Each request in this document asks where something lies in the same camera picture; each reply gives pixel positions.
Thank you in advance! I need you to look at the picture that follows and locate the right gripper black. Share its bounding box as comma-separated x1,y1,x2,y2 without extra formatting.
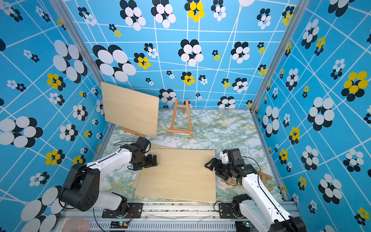
204,158,234,178

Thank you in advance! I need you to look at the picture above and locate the plywood board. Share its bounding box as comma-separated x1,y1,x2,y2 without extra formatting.
131,144,176,188
100,82,159,139
134,148,216,203

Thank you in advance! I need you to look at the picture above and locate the wooden easel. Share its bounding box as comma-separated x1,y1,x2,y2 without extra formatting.
224,172,273,191
168,99,194,137
120,127,145,137

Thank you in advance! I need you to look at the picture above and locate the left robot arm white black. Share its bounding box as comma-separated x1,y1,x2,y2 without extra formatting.
58,137,157,217

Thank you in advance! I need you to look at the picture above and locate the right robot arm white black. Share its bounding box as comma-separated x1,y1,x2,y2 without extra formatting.
205,148,307,232

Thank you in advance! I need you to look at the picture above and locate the pink translucent bowl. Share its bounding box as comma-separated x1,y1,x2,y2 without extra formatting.
62,217,91,232

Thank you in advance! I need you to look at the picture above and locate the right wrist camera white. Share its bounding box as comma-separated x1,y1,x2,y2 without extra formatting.
220,149,230,164

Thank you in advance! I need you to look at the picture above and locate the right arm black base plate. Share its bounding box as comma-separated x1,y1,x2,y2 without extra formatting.
215,201,260,220

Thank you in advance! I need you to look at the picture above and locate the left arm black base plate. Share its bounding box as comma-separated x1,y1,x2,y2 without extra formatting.
102,203,144,219

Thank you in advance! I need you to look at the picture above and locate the aluminium front rail frame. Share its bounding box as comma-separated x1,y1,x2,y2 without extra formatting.
53,200,308,232

